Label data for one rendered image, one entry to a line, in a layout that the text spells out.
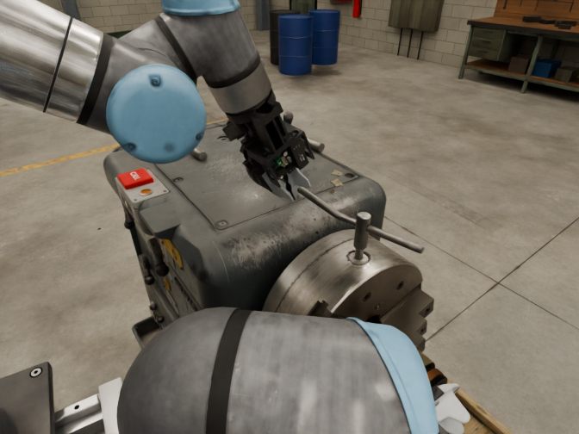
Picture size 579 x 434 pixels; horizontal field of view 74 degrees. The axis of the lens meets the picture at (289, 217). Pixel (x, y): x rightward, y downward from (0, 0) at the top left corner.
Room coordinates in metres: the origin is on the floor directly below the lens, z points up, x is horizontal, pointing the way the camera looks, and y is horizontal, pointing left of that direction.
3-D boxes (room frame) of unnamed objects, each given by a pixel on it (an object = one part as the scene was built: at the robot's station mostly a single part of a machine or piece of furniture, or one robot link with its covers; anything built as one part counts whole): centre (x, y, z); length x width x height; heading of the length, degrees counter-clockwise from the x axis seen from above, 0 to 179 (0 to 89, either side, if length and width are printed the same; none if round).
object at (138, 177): (0.73, 0.33, 1.26); 0.06 x 0.06 x 0.02; 36
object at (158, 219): (0.60, 0.23, 1.24); 0.09 x 0.08 x 0.03; 36
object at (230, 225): (0.82, 0.14, 1.06); 0.59 x 0.48 x 0.39; 36
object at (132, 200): (0.72, 0.32, 1.23); 0.13 x 0.08 x 0.05; 36
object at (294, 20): (7.11, -0.10, 0.44); 0.59 x 0.59 x 0.88
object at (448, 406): (0.32, -0.24, 1.10); 0.09 x 0.06 x 0.03; 125
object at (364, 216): (0.50, -0.12, 1.27); 0.02 x 0.02 x 0.12
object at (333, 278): (0.50, -0.12, 1.08); 0.32 x 0.09 x 0.32; 126
